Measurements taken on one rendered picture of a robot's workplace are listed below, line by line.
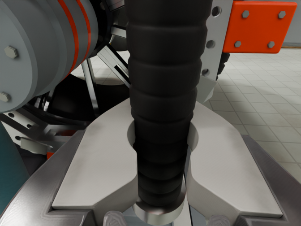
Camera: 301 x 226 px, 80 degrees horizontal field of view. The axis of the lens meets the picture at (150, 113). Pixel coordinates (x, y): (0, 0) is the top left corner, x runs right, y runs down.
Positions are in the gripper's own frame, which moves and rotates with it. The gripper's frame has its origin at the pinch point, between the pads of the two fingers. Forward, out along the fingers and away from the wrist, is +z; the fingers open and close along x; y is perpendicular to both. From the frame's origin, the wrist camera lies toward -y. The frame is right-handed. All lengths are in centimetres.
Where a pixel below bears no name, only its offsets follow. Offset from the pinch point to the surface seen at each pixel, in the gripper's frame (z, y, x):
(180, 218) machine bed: 31, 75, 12
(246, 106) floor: 143, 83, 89
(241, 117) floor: 124, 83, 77
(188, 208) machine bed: 36, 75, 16
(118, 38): 68, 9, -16
